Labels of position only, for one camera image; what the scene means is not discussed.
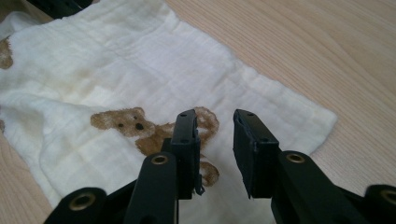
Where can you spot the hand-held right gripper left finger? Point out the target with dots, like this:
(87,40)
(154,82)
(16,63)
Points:
(186,155)

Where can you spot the white bear print cloth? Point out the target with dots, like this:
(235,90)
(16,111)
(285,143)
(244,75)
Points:
(130,62)

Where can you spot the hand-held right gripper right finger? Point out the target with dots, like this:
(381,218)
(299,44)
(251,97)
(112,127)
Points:
(255,155)

